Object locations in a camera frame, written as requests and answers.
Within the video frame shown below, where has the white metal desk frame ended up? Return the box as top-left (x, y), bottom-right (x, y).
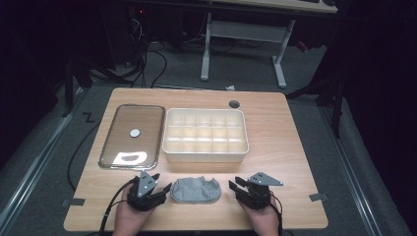
top-left (200, 0), bottom-right (339, 90)

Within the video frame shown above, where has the person's left hand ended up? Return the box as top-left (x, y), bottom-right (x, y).
top-left (112, 187), bottom-right (155, 236)

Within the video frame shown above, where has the grey tape piece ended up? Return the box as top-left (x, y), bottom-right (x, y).
top-left (308, 192), bottom-right (329, 203)
top-left (61, 198), bottom-right (87, 208)

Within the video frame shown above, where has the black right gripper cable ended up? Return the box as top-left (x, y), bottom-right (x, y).
top-left (269, 192), bottom-right (285, 236)

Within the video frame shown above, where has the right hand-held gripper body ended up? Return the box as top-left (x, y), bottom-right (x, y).
top-left (235, 171), bottom-right (284, 210)

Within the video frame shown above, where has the clear plastic box lid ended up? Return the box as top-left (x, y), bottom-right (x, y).
top-left (98, 103), bottom-right (166, 171)

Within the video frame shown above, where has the grey sock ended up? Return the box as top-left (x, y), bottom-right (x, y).
top-left (170, 176), bottom-right (222, 205)

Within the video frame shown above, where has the bundle of black cables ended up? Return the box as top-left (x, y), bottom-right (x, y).
top-left (88, 14), bottom-right (169, 89)

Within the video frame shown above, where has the black floor cable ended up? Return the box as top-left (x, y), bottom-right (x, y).
top-left (66, 120), bottom-right (102, 192)

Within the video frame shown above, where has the metal floor rail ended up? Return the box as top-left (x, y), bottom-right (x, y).
top-left (318, 103), bottom-right (386, 236)
top-left (0, 88), bottom-right (87, 232)

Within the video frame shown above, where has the black metal stand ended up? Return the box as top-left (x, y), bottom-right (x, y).
top-left (284, 73), bottom-right (347, 140)
top-left (60, 55), bottom-right (94, 119)

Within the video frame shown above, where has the person's right hand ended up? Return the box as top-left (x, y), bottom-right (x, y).
top-left (237, 197), bottom-right (280, 236)

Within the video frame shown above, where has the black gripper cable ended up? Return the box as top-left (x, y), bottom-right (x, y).
top-left (97, 179), bottom-right (136, 236)
top-left (269, 192), bottom-right (285, 236)

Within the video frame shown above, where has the white divided storage box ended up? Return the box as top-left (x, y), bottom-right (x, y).
top-left (161, 107), bottom-right (250, 164)

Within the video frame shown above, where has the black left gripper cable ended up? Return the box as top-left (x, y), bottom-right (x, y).
top-left (97, 179), bottom-right (136, 236)

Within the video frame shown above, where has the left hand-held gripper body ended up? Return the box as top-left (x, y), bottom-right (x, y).
top-left (127, 170), bottom-right (167, 212)

